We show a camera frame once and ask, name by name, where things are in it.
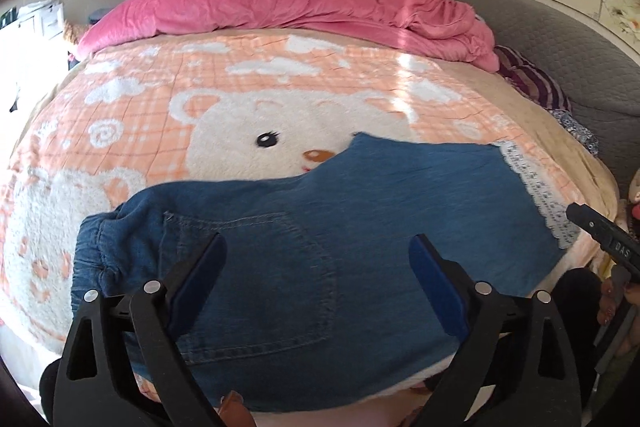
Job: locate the dark round bin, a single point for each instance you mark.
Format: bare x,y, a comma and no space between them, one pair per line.
98,17

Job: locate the purple striped cloth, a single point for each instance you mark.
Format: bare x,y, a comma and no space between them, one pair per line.
530,79

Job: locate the dark floral cloth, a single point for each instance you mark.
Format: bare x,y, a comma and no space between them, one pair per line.
575,129

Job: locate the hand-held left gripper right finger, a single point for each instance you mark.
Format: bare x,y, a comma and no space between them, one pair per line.
440,287

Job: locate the pink duvet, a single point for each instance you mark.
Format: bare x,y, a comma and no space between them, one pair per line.
250,7

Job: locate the white drawer unit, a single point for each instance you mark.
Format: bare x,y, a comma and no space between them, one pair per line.
50,19

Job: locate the person's right hand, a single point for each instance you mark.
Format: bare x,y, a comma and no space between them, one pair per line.
612,299

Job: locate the pale plush toy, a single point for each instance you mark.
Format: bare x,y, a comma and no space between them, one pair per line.
631,197

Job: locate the person's left foot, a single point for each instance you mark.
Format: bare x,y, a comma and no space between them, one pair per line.
235,409

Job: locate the grey padded headboard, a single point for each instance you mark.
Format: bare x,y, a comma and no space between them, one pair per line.
550,37

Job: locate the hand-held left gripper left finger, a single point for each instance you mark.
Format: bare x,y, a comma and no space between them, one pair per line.
200,277

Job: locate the blue denim pants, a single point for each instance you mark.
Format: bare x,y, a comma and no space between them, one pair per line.
310,227

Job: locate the orange bear printed blanket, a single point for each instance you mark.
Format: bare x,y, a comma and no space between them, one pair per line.
125,117

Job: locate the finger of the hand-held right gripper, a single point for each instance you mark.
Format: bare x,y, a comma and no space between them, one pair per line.
582,218

